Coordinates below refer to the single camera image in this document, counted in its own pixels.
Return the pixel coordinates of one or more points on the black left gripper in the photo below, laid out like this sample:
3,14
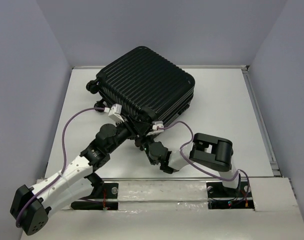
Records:
134,127

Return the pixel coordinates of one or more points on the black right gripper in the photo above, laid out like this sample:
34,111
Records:
137,142

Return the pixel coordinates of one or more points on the black hard-shell suitcase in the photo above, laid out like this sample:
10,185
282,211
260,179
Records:
143,81

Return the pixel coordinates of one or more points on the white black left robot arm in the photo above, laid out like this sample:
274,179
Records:
32,206

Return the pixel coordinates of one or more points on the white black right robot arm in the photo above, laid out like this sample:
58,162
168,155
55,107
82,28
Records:
209,151

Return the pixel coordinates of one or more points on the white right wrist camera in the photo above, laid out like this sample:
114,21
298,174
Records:
157,128

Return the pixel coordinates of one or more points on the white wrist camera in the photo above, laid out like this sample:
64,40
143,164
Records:
114,113
157,128

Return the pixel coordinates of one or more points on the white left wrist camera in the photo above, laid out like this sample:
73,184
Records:
114,113

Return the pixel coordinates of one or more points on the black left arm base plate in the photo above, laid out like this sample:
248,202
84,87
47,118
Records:
105,199

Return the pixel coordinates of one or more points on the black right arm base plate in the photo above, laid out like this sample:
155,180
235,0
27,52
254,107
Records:
222,198

